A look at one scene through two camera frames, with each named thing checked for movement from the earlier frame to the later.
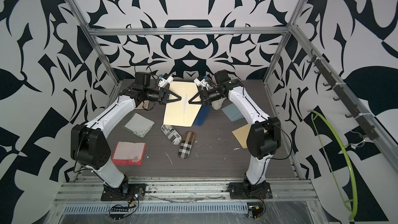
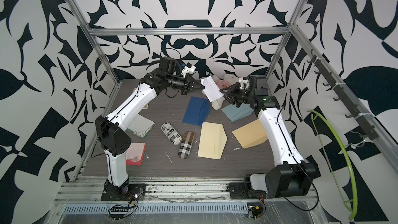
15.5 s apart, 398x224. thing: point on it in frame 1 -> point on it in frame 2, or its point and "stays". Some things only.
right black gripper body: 212,95 -> 241,96
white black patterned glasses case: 172,134 stays
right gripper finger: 190,101 -> 227,92
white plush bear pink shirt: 216,104 stays
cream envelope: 182,113 -> 212,140
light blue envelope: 232,112 stays
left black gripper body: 157,96 -> 183,85
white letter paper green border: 139,125 stays
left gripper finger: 173,100 -> 196,85
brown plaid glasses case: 186,144 stays
